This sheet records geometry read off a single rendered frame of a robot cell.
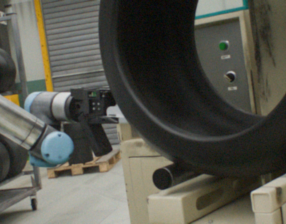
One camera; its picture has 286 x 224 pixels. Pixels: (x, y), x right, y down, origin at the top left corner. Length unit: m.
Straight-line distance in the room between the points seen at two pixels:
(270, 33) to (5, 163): 3.98
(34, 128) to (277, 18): 0.62
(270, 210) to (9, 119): 0.92
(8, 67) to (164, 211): 4.39
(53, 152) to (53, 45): 9.77
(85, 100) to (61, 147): 0.13
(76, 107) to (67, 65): 9.54
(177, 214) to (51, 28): 10.02
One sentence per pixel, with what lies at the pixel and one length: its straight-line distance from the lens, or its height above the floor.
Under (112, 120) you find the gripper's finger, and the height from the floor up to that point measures 1.02.
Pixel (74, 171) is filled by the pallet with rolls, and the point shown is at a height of 0.06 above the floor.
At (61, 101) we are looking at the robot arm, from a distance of 1.42.
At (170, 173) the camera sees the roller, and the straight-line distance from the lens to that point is 1.15.
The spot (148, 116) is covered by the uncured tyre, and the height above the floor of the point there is 1.03.
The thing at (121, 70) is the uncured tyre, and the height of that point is 1.13.
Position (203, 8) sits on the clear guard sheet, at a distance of 1.83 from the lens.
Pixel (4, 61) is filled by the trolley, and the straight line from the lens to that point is 5.46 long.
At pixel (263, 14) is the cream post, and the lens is 1.42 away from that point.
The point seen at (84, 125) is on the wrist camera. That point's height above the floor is 1.01.
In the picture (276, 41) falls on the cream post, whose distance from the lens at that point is 1.40.
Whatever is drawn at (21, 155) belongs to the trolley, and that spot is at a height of 0.57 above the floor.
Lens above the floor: 1.10
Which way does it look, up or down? 3 degrees down
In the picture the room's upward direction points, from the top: 8 degrees counter-clockwise
